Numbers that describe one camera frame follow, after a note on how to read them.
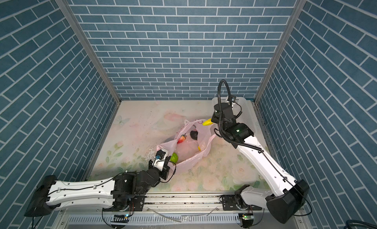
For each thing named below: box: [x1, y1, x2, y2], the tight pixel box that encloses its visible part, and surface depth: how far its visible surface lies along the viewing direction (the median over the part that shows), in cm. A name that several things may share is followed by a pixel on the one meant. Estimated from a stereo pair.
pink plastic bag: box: [156, 118, 217, 171], surface depth 86 cm
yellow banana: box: [202, 118, 214, 126], surface depth 76 cm
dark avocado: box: [189, 130, 199, 141], surface depth 97 cm
